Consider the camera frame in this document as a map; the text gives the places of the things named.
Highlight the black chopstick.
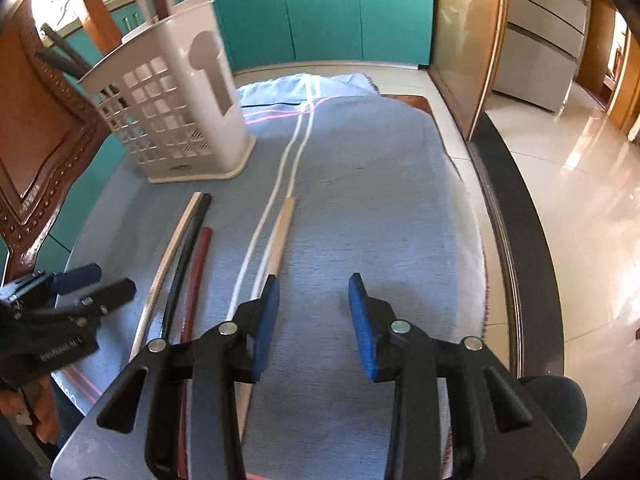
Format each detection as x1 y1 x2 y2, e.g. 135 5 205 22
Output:
35 23 104 82
160 193 212 340

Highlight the blue striped cloth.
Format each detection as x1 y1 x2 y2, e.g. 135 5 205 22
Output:
55 75 486 479

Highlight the wood framed glass sliding door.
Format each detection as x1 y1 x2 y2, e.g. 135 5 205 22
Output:
428 0 509 141

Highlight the dark red chopstick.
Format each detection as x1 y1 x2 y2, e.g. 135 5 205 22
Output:
177 226 213 479

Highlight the grey plastic utensil basket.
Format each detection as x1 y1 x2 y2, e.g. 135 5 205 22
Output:
79 0 256 183

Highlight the silver refrigerator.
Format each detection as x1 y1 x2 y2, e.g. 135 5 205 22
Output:
494 0 588 114

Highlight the white patterned chopstick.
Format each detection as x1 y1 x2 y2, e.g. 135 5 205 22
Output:
128 192 204 361

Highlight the wooden doorway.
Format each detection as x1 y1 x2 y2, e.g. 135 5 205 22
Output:
576 0 627 108

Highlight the light wooden chopstick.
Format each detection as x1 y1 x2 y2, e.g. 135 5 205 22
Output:
234 196 298 443

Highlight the person left hand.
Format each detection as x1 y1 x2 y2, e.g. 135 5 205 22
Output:
1 376 61 444

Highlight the carved wooden chair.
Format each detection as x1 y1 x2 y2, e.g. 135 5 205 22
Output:
0 0 177 281

